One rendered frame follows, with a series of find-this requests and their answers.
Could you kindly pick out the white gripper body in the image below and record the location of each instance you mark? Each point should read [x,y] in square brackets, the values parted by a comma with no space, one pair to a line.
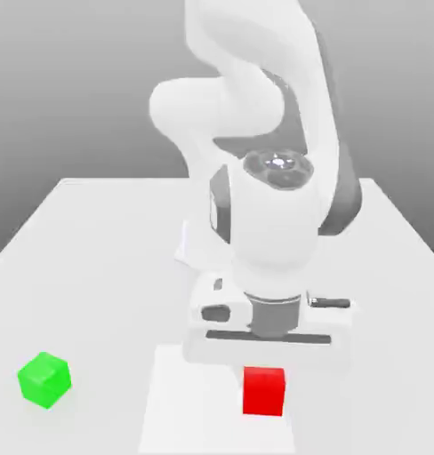
[217,346]

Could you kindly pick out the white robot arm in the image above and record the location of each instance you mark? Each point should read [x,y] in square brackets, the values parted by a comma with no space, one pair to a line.
[274,227]

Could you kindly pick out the small red cube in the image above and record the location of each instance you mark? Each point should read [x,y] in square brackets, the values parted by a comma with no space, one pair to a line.
[263,392]

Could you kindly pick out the small green cube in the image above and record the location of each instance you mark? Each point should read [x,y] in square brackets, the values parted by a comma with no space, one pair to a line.
[42,382]

